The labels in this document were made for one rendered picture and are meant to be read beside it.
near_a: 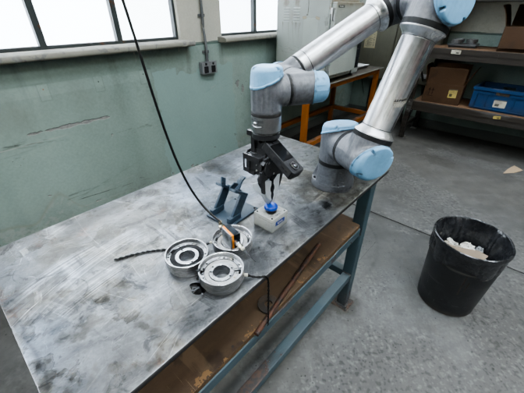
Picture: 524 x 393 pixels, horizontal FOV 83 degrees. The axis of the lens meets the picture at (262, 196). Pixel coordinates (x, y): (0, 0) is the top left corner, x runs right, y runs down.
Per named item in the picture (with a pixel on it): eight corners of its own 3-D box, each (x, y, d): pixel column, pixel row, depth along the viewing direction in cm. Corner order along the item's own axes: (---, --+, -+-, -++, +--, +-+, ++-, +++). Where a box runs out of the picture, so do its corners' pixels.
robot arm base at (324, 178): (325, 169, 118) (327, 146, 113) (360, 181, 110) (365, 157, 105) (303, 183, 109) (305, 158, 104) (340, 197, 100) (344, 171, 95)
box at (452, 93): (465, 107, 315) (478, 69, 295) (416, 100, 340) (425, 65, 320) (469, 100, 342) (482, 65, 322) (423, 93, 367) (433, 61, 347)
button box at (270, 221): (272, 233, 84) (272, 220, 82) (253, 223, 88) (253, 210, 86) (289, 221, 90) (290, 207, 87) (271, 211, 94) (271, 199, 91)
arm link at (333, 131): (341, 149, 111) (346, 113, 103) (362, 164, 100) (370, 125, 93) (312, 154, 107) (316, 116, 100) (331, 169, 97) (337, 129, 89)
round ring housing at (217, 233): (254, 236, 83) (253, 224, 81) (250, 263, 75) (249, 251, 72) (217, 235, 84) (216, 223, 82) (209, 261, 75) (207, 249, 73)
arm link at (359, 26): (399, -35, 83) (256, 64, 84) (430, -41, 74) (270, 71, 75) (405, 8, 90) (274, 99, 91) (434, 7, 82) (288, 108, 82)
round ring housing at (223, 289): (195, 297, 66) (192, 285, 64) (204, 263, 75) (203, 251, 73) (242, 299, 66) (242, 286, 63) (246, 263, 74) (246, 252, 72)
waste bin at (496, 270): (471, 336, 144) (511, 274, 121) (401, 298, 163) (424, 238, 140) (485, 293, 165) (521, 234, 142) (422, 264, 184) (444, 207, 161)
